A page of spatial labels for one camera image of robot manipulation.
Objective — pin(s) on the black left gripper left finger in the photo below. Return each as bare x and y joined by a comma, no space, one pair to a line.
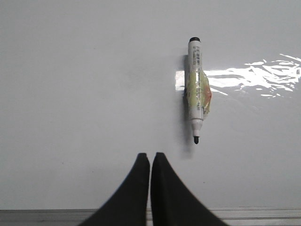
127,206

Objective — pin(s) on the white marker with yellow tape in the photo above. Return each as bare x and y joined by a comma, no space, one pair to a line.
197,88

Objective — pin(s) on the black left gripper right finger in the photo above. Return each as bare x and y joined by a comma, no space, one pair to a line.
172,203

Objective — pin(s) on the white whiteboard with aluminium frame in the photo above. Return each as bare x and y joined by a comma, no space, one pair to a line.
86,85

